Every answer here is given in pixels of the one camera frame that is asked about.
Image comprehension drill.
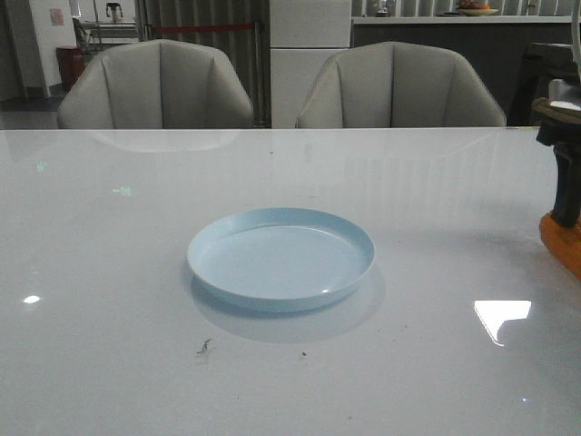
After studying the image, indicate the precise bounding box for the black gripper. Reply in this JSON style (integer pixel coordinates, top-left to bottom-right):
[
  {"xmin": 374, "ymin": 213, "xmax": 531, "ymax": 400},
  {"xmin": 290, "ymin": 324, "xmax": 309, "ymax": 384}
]
[{"xmin": 532, "ymin": 79, "xmax": 580, "ymax": 228}]

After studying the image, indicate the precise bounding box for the orange toy corn cob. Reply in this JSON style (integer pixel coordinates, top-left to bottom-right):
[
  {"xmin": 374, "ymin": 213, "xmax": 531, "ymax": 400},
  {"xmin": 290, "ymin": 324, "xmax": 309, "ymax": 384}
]
[{"xmin": 539, "ymin": 213, "xmax": 581, "ymax": 280}]

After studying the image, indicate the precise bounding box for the light blue round plate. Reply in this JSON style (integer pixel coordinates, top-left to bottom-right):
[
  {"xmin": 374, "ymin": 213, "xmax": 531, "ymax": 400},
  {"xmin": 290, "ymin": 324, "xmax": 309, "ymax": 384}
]
[{"xmin": 186, "ymin": 207, "xmax": 375, "ymax": 313}]

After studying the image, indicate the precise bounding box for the dark side table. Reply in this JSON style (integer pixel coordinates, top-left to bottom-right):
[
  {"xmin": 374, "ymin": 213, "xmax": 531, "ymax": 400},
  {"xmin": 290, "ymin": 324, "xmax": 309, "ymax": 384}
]
[{"xmin": 507, "ymin": 43, "xmax": 580, "ymax": 126}]

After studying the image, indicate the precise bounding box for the grey counter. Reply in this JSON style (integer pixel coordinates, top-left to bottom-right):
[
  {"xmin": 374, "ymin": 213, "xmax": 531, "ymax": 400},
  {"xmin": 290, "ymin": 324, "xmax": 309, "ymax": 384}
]
[{"xmin": 351, "ymin": 15, "xmax": 571, "ymax": 117}]

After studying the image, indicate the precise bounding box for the right grey upholstered chair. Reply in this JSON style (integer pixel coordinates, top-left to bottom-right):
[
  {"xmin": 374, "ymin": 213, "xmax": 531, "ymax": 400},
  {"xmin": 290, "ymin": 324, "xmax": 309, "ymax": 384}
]
[{"xmin": 295, "ymin": 42, "xmax": 506, "ymax": 129}]

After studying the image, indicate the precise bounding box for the grey upholstered chair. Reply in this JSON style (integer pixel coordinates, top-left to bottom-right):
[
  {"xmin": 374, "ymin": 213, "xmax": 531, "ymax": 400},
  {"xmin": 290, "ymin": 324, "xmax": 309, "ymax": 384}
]
[
  {"xmin": 295, "ymin": 42, "xmax": 506, "ymax": 129},
  {"xmin": 57, "ymin": 39, "xmax": 254, "ymax": 130}
]

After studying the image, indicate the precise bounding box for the fruit bowl on counter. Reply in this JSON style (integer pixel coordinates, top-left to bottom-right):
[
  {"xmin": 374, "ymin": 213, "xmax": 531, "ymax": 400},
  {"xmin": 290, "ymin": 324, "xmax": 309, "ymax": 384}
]
[{"xmin": 456, "ymin": 0, "xmax": 498, "ymax": 16}]

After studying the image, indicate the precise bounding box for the white cabinet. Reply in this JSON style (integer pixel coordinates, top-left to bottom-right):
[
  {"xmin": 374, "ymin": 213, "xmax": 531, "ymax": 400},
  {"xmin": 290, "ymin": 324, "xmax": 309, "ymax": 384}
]
[{"xmin": 269, "ymin": 1, "xmax": 351, "ymax": 129}]

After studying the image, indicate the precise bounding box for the red barrier belt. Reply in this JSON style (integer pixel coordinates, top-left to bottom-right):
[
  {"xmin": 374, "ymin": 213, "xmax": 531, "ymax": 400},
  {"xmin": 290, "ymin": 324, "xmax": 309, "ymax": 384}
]
[{"xmin": 151, "ymin": 22, "xmax": 255, "ymax": 35}]

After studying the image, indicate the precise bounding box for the left grey upholstered chair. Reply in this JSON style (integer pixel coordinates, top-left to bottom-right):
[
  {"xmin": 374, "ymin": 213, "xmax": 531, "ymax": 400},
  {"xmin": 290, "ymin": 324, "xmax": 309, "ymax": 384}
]
[{"xmin": 57, "ymin": 39, "xmax": 254, "ymax": 130}]

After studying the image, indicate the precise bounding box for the red trash bin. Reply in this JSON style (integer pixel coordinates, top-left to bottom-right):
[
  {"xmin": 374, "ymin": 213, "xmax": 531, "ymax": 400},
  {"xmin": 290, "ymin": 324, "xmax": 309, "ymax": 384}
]
[{"xmin": 55, "ymin": 46, "xmax": 85, "ymax": 91}]

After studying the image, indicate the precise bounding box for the barrier post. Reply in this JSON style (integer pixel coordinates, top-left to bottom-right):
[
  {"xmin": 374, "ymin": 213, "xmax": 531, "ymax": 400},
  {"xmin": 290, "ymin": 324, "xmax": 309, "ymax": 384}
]
[{"xmin": 253, "ymin": 20, "xmax": 266, "ymax": 127}]

